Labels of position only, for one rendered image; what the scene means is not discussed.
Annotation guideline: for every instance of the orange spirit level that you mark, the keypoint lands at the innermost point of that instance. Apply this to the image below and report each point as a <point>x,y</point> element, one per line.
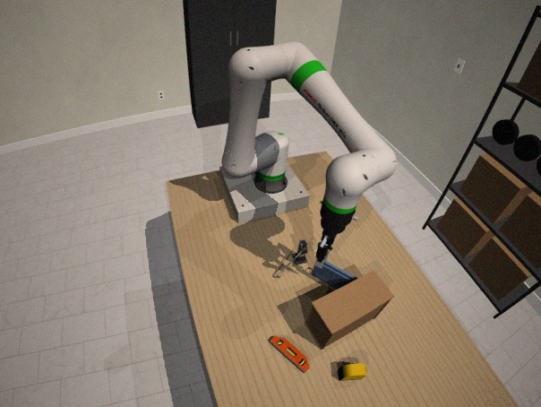
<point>290,352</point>

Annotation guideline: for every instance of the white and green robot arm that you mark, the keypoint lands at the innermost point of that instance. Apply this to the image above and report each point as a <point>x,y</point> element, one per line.
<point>348,176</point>

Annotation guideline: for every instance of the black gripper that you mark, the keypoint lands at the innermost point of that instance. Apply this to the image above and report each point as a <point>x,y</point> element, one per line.
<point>329,235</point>

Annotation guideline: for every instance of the yellow tape measure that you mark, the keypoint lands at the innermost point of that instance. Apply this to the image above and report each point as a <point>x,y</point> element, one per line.
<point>352,372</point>

